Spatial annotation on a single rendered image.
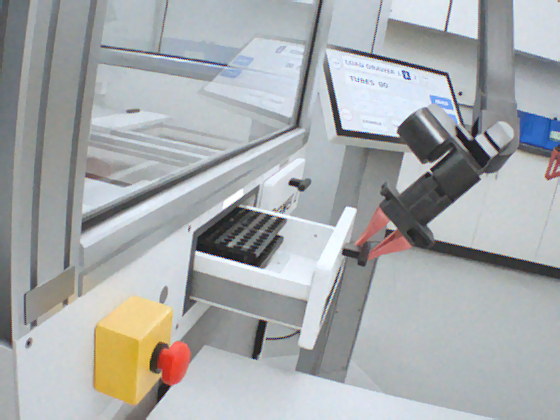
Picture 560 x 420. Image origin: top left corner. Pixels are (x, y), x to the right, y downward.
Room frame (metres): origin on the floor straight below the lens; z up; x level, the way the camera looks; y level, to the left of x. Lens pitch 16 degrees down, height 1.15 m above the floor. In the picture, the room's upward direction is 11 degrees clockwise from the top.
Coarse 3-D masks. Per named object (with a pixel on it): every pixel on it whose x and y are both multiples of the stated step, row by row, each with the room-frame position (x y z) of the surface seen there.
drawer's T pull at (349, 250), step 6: (348, 246) 0.71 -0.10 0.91; (354, 246) 0.71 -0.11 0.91; (360, 246) 0.72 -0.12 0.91; (366, 246) 0.72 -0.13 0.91; (342, 252) 0.70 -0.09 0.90; (348, 252) 0.70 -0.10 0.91; (354, 252) 0.69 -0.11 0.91; (360, 252) 0.69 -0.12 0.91; (366, 252) 0.69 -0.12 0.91; (354, 258) 0.69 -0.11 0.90; (360, 258) 0.67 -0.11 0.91; (366, 258) 0.67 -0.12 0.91; (360, 264) 0.67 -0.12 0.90
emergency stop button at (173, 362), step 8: (176, 344) 0.40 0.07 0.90; (184, 344) 0.41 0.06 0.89; (168, 352) 0.39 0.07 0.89; (176, 352) 0.40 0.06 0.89; (184, 352) 0.40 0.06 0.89; (160, 360) 0.40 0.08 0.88; (168, 360) 0.39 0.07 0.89; (176, 360) 0.39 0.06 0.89; (184, 360) 0.40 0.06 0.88; (160, 368) 0.40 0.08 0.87; (168, 368) 0.39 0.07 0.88; (176, 368) 0.39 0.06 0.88; (184, 368) 0.40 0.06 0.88; (168, 376) 0.38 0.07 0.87; (176, 376) 0.39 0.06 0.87; (184, 376) 0.41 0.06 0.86; (176, 384) 0.39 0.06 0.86
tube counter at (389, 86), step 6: (378, 78) 1.65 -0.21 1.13; (384, 84) 1.65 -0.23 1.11; (390, 84) 1.66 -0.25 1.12; (396, 84) 1.68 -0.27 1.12; (402, 84) 1.69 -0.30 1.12; (384, 90) 1.63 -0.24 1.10; (390, 90) 1.65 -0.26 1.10; (396, 90) 1.66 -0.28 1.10; (402, 90) 1.67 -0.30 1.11; (408, 90) 1.69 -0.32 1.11; (414, 90) 1.70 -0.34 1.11; (420, 90) 1.72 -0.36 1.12; (414, 96) 1.69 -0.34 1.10; (420, 96) 1.70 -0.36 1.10
